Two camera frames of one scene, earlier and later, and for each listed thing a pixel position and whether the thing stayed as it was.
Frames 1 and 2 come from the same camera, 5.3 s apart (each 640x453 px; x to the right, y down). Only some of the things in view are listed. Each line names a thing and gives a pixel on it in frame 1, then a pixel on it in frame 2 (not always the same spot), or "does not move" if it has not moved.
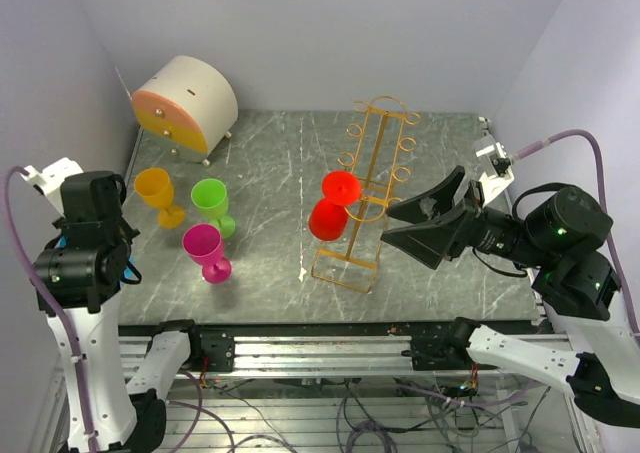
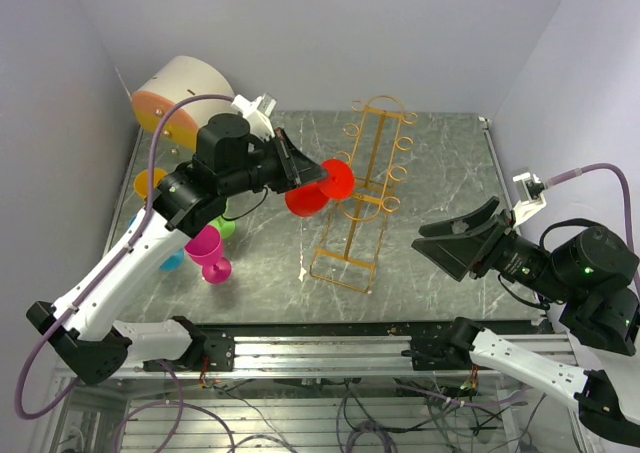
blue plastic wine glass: (63, 242) to (173, 260)
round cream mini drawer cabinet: (189, 106) does not move
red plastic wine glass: (328, 216) to (311, 199)
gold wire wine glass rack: (377, 150) does not move
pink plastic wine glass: (203, 244) does not move
